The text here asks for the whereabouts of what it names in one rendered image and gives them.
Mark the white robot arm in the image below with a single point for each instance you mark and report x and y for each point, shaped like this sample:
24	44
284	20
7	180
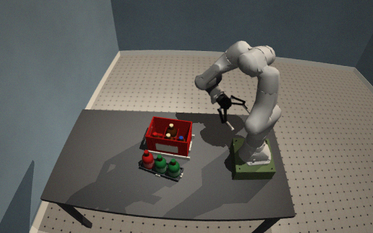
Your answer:
252	61

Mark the green bottle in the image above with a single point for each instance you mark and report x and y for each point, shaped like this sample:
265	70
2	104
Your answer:
160	164
173	168

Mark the red bottle with pink label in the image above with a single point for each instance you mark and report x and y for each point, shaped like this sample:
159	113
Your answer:
148	160

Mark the red crate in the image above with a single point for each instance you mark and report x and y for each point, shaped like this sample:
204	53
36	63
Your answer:
160	125

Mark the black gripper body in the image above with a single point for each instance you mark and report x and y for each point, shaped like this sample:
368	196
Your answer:
222	99

